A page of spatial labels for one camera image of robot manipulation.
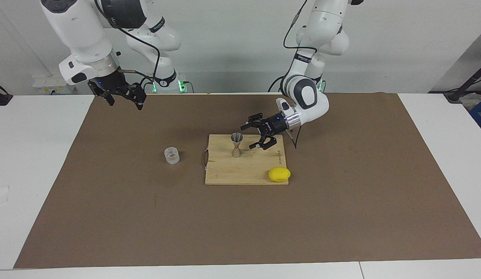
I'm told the white power strip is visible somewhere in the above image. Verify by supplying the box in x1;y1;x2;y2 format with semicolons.
33;76;76;95

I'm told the brown table mat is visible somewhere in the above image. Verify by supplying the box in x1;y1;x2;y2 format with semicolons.
13;92;481;269

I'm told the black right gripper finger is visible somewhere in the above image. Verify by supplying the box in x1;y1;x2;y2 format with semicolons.
94;89;115;106
122;83;147;110

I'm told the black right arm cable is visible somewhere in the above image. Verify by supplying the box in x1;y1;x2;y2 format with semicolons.
94;0;161;91

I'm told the black clamp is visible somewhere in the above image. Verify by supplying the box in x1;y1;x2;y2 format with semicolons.
0;81;13;106

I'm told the metal jigger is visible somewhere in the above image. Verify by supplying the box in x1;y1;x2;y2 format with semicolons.
230;133;244;158

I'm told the black stand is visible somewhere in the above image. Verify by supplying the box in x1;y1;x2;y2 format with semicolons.
444;62;481;103

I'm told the clear glass cup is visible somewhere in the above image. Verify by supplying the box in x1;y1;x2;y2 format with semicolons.
164;147;180;165

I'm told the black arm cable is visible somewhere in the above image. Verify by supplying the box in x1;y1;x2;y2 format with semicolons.
94;0;161;91
283;0;318;150

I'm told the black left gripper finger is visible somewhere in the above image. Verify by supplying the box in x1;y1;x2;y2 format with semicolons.
240;112;266;131
249;132;278;151

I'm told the wooden cutting board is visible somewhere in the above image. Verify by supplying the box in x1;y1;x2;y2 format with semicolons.
202;134;289;186

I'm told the black base cable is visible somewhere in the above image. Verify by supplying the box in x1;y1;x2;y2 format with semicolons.
268;76;287;92

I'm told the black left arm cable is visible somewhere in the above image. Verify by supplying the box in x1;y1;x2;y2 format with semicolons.
283;0;318;150

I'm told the yellow lemon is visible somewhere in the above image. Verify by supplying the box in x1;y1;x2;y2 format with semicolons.
268;167;292;183

